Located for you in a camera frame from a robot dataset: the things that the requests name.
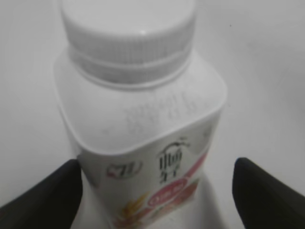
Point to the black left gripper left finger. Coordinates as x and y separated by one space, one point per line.
51 204

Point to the white yili yogurt bottle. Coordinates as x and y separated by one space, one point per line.
142 149

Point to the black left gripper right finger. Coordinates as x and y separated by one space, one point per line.
264 202

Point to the white plastic bottle cap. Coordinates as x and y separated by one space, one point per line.
129 41

